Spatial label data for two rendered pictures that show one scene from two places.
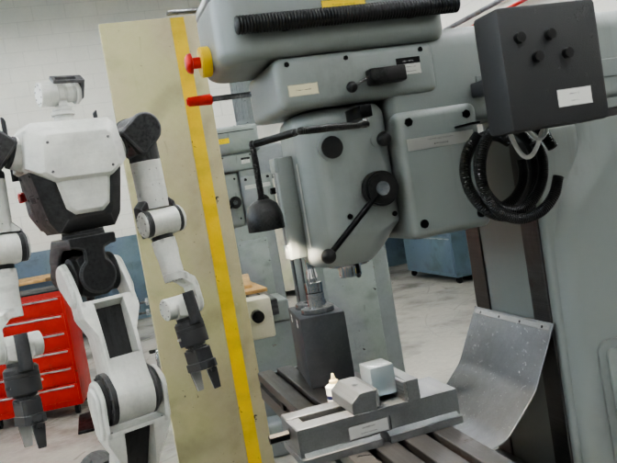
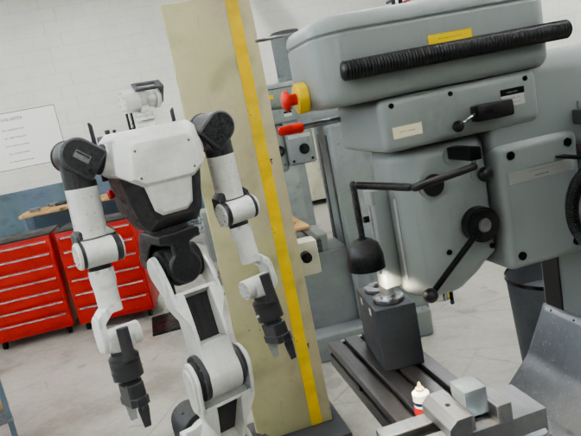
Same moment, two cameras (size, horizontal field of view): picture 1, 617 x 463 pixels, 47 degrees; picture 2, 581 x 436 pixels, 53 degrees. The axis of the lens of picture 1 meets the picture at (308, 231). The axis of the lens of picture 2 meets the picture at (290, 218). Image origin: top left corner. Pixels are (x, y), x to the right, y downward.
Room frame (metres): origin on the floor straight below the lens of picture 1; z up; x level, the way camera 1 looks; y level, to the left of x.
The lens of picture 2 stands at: (0.29, 0.13, 1.76)
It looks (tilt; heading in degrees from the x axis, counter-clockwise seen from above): 11 degrees down; 4
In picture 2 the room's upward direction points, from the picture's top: 11 degrees counter-clockwise
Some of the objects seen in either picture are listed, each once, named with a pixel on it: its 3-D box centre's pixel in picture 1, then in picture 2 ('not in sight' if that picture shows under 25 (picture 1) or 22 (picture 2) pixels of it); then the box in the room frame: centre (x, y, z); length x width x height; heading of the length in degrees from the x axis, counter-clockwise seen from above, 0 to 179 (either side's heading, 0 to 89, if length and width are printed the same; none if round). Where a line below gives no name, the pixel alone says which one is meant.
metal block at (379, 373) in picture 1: (377, 378); (469, 396); (1.44, -0.09, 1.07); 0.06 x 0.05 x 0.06; 17
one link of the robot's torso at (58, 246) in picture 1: (81, 264); (168, 252); (2.07, 0.67, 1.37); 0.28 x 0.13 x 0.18; 35
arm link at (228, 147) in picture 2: (138, 139); (213, 134); (2.15, 0.46, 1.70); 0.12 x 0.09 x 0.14; 35
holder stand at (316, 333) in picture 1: (319, 339); (388, 322); (1.94, 0.02, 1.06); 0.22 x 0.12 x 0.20; 9
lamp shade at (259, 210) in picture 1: (263, 214); (364, 253); (1.39, 0.08, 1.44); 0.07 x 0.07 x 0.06
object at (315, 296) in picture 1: (315, 296); (386, 286); (1.90, 0.01, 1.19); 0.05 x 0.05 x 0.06
